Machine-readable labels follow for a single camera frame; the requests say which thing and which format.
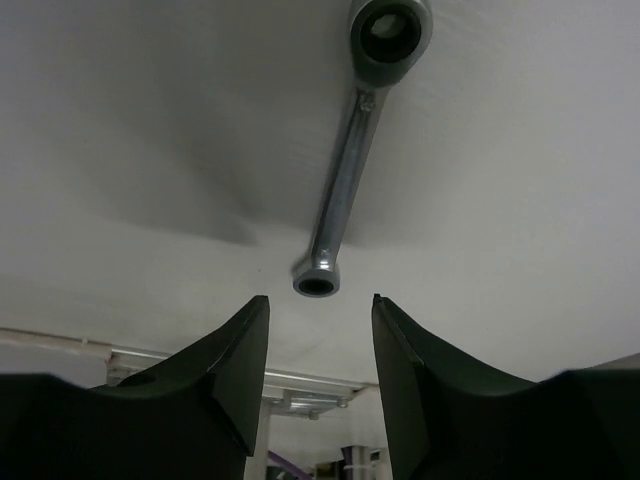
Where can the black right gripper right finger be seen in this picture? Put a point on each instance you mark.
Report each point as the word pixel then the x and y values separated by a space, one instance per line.
pixel 449 415

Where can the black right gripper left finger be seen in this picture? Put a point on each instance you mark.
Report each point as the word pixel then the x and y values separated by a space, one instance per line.
pixel 142 428

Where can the silver combination wrench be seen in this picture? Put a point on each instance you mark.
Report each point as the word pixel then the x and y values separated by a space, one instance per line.
pixel 385 40

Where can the aluminium table edge rail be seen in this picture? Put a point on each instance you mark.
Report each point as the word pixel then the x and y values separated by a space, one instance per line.
pixel 90 363

